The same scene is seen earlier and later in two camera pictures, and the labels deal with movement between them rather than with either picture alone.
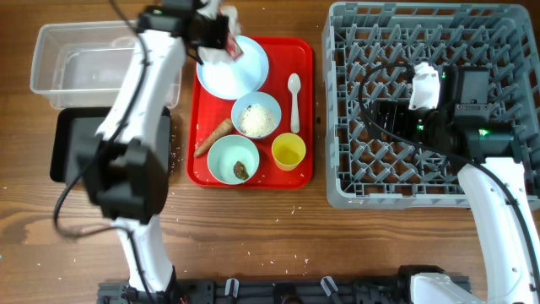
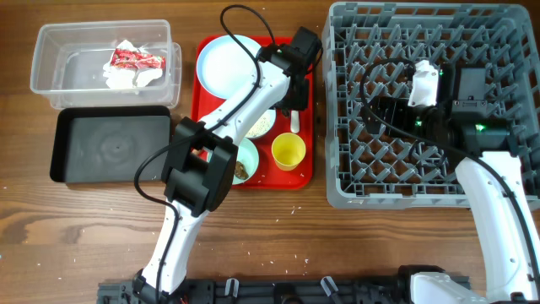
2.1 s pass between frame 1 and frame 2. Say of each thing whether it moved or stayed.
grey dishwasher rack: stayed
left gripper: moved
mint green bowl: stayed
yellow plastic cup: stayed
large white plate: stayed
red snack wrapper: moved
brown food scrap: stayed
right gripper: stayed
